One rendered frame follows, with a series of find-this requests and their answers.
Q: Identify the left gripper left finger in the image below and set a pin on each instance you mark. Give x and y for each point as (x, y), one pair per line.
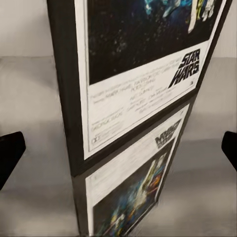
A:
(12, 147)

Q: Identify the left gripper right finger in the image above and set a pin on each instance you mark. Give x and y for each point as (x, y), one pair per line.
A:
(229, 147)

